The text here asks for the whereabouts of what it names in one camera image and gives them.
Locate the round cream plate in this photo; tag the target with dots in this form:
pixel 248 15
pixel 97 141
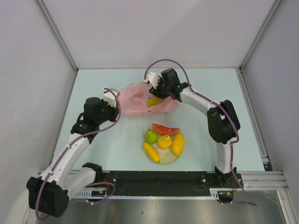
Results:
pixel 166 155

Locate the green fake pear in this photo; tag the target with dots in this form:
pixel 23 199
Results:
pixel 151 136

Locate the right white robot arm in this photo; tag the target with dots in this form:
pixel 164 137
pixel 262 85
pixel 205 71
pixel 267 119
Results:
pixel 222 120

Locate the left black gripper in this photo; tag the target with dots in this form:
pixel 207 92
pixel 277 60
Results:
pixel 114 111

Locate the yellow fake fruit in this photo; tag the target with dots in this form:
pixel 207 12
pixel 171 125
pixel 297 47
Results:
pixel 151 152

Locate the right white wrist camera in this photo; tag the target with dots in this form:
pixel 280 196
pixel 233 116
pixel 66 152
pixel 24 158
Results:
pixel 153 79

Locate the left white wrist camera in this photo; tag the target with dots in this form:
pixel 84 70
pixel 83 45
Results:
pixel 110 96

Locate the pink plastic bag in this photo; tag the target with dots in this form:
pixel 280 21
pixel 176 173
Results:
pixel 134 99

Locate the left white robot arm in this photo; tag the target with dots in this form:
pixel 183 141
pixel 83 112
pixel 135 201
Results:
pixel 50 193

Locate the red watermelon slice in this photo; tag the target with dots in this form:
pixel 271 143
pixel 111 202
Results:
pixel 163 130

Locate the white slotted cable duct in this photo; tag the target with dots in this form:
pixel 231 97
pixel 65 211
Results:
pixel 97 194

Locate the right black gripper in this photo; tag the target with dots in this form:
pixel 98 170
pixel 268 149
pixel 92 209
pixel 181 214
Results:
pixel 156 92

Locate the yellow fake lemon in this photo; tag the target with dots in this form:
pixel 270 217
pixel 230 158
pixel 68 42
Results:
pixel 164 142

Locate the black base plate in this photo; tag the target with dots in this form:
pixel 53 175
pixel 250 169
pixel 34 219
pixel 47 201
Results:
pixel 175 184

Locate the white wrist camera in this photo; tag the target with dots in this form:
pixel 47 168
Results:
pixel 153 79
pixel 110 96

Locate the yellow fake mango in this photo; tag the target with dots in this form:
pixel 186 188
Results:
pixel 178 144

